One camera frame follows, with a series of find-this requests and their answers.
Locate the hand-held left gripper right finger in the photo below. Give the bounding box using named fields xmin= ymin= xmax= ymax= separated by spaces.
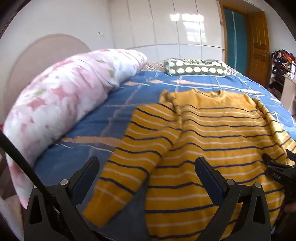
xmin=194 ymin=156 xmax=271 ymax=241

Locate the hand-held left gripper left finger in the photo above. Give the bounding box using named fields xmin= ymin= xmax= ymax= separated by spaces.
xmin=23 ymin=156 xmax=100 ymax=241

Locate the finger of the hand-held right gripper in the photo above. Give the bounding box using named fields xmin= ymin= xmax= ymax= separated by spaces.
xmin=262 ymin=152 xmax=290 ymax=171

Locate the yellow striped sweater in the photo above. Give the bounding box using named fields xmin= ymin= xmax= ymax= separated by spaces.
xmin=83 ymin=89 xmax=296 ymax=241

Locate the cluttered shelf of clothes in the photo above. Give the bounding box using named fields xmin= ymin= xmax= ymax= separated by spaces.
xmin=268 ymin=49 xmax=296 ymax=98

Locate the blue patterned bed sheet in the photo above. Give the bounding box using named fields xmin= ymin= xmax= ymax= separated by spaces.
xmin=33 ymin=61 xmax=296 ymax=241

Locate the beige cabinet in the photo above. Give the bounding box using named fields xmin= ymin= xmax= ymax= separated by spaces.
xmin=280 ymin=76 xmax=296 ymax=113

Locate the pink floral quilt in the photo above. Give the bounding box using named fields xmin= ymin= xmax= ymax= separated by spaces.
xmin=3 ymin=48 xmax=148 ymax=209

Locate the green dotted pillow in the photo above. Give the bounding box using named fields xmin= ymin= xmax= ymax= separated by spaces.
xmin=164 ymin=58 xmax=228 ymax=76

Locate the wooden door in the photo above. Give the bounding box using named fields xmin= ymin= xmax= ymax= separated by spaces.
xmin=247 ymin=11 xmax=271 ymax=87

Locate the beige rounded headboard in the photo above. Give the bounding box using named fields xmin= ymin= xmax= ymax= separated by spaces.
xmin=5 ymin=34 xmax=93 ymax=116

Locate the white glossy wardrobe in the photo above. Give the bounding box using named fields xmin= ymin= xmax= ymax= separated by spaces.
xmin=109 ymin=0 xmax=226 ymax=63

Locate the black cable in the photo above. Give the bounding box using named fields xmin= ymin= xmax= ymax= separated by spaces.
xmin=0 ymin=131 xmax=47 ymax=193

